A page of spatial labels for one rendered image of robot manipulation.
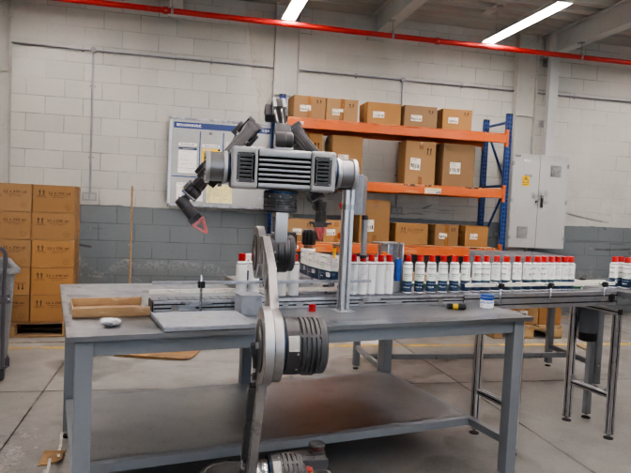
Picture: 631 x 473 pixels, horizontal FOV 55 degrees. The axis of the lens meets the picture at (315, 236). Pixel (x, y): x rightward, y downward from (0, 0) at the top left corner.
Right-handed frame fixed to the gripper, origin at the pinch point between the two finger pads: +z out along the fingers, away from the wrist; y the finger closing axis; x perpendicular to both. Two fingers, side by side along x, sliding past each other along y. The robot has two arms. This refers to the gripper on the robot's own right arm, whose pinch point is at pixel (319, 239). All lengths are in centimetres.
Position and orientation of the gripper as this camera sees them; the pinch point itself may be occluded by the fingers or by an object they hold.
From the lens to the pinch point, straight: 311.4
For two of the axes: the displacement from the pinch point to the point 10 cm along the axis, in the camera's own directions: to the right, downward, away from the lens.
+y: -9.1, -0.1, -4.1
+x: 4.1, 0.8, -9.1
